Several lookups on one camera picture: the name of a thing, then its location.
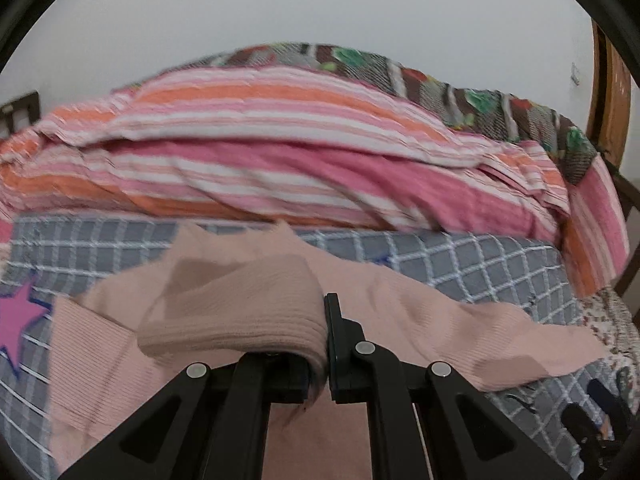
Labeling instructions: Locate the pink knitted sweater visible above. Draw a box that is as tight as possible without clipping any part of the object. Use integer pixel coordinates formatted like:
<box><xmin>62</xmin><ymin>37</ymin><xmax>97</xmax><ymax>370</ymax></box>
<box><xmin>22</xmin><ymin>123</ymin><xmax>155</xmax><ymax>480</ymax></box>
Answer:
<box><xmin>49</xmin><ymin>223</ymin><xmax>605</xmax><ymax>479</ymax></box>

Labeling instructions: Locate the floral bed sheet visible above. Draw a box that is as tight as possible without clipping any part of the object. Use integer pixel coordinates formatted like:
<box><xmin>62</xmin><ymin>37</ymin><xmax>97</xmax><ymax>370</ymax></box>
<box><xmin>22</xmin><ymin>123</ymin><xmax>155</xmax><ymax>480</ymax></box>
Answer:
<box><xmin>578</xmin><ymin>285</ymin><xmax>639</xmax><ymax>364</ymax></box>

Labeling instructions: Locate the grey checked bed cover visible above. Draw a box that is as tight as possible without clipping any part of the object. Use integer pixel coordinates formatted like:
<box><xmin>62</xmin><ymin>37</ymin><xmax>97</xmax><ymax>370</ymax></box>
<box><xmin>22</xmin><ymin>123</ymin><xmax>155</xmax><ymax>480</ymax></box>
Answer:
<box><xmin>1</xmin><ymin>214</ymin><xmax>615</xmax><ymax>479</ymax></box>

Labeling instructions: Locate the pink orange striped quilt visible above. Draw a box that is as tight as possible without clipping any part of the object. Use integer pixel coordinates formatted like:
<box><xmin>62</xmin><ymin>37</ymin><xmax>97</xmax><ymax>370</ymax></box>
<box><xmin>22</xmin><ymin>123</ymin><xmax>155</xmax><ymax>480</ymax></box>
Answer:
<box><xmin>1</xmin><ymin>66</ymin><xmax>624</xmax><ymax>296</ymax></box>

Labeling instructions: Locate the multicolour patterned blanket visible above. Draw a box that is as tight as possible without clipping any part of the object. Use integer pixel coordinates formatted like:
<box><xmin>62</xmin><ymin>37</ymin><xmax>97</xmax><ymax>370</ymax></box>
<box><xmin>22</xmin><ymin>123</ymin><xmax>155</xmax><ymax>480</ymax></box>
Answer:
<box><xmin>200</xmin><ymin>42</ymin><xmax>597</xmax><ymax>184</ymax></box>

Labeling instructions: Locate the brown wooden door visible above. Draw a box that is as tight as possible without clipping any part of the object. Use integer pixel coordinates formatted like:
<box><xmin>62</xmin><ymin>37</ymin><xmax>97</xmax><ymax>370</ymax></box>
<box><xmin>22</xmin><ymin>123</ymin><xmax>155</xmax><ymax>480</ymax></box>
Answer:
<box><xmin>587</xmin><ymin>22</ymin><xmax>631</xmax><ymax>170</ymax></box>

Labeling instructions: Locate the dark wooden headboard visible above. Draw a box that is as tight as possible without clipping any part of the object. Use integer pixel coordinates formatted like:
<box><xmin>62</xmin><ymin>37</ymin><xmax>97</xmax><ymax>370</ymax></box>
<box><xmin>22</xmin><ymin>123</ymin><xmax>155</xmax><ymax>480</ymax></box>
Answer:
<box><xmin>0</xmin><ymin>91</ymin><xmax>41</xmax><ymax>140</ymax></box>

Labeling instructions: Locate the white wall switch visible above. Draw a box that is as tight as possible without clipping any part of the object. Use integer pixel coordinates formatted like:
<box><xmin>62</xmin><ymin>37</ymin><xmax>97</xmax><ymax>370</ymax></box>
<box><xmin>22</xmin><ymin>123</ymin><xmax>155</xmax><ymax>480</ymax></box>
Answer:
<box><xmin>570</xmin><ymin>63</ymin><xmax>582</xmax><ymax>86</ymax></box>

